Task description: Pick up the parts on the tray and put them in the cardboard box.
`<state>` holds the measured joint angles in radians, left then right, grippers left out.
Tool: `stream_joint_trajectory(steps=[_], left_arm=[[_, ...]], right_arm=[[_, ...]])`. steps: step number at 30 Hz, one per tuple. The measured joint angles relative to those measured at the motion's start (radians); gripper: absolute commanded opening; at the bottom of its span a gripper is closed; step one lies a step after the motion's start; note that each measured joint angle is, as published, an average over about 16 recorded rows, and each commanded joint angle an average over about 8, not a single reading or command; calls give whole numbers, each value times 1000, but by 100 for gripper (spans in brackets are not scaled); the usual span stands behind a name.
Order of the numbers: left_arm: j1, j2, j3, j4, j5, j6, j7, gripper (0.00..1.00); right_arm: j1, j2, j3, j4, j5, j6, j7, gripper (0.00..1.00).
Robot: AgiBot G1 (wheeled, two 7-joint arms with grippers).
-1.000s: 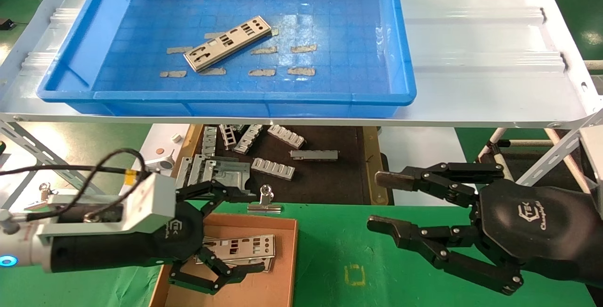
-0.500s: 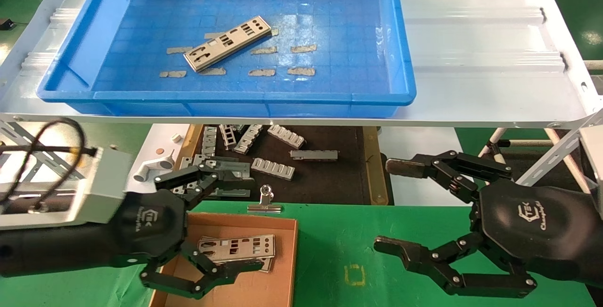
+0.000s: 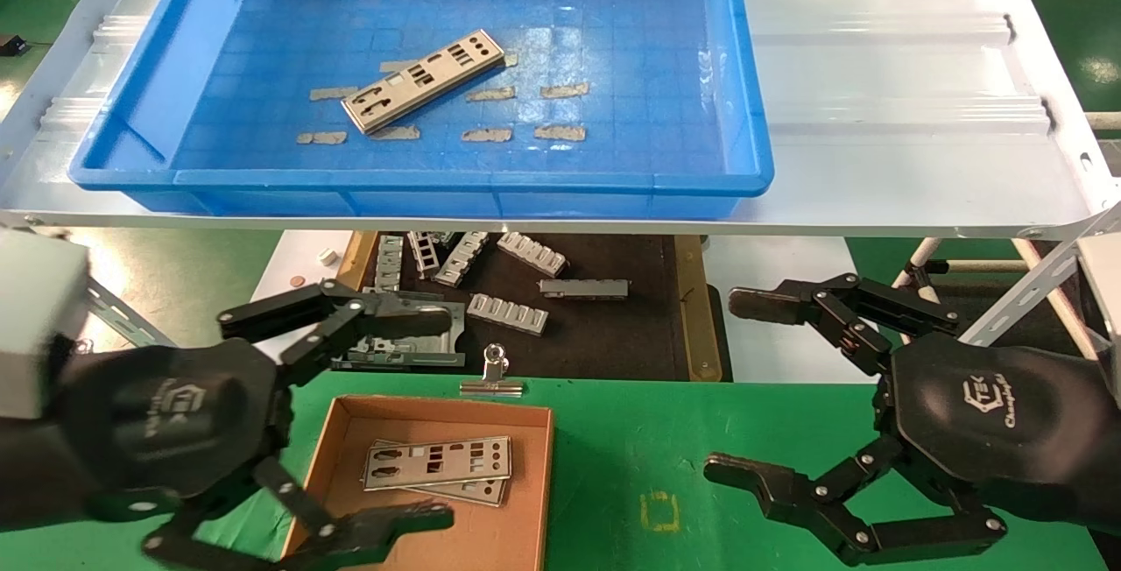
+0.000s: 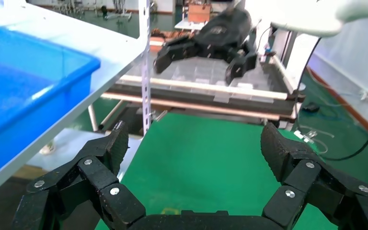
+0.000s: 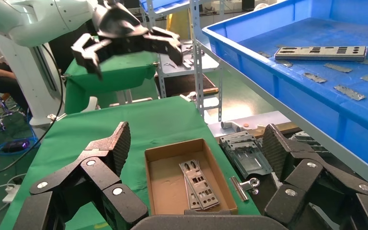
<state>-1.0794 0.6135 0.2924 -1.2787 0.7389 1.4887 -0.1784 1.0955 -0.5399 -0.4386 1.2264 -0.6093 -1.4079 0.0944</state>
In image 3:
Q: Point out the brown cardboard box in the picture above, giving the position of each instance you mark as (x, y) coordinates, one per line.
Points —
(473, 545)

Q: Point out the large grey metal chassis plate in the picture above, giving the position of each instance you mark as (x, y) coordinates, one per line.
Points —
(412, 354)

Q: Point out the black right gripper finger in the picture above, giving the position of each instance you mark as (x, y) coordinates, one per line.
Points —
(788, 301)
(823, 514)

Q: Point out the black rack shelf board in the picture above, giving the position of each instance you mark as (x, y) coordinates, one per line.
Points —
(998, 291)

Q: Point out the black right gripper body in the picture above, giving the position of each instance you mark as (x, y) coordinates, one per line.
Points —
(1007, 422)

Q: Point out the wood-framed black tray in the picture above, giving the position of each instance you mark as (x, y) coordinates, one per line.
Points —
(613, 334)

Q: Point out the green table cloth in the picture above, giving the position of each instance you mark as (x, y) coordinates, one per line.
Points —
(613, 466)

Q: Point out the black power adapter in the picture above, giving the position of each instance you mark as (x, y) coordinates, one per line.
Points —
(10, 44)

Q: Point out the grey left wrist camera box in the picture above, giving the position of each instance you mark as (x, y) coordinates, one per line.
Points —
(39, 326)

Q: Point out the silver binder clip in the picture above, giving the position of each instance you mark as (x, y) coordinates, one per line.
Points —
(492, 370)

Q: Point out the white pipe frame rack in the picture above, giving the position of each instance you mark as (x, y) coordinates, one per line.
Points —
(927, 251)

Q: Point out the white corrugated metal shelf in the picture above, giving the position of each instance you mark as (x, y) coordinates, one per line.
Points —
(876, 72)

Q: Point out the grey slotted metal bracket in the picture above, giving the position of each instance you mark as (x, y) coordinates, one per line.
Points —
(461, 260)
(532, 254)
(423, 254)
(390, 264)
(508, 313)

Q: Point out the perforated metal shelf post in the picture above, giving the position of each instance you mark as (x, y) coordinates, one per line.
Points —
(123, 313)
(1025, 291)

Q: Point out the silver metal shield plate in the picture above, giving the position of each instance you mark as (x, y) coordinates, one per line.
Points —
(495, 490)
(396, 96)
(412, 468)

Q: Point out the grey metal bar part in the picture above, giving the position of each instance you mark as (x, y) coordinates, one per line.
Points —
(582, 288)

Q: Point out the beige tape strip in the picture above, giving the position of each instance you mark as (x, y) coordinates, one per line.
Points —
(394, 66)
(333, 94)
(565, 89)
(321, 137)
(398, 134)
(490, 94)
(486, 135)
(560, 131)

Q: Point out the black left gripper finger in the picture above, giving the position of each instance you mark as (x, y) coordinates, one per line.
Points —
(350, 317)
(385, 523)

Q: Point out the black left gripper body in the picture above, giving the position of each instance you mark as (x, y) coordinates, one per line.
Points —
(175, 413)

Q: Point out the blue plastic tray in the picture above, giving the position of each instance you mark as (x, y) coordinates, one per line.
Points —
(613, 72)

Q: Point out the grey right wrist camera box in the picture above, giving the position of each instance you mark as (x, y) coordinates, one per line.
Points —
(1103, 291)

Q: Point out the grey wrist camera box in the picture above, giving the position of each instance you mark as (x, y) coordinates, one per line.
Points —
(1103, 291)
(39, 326)

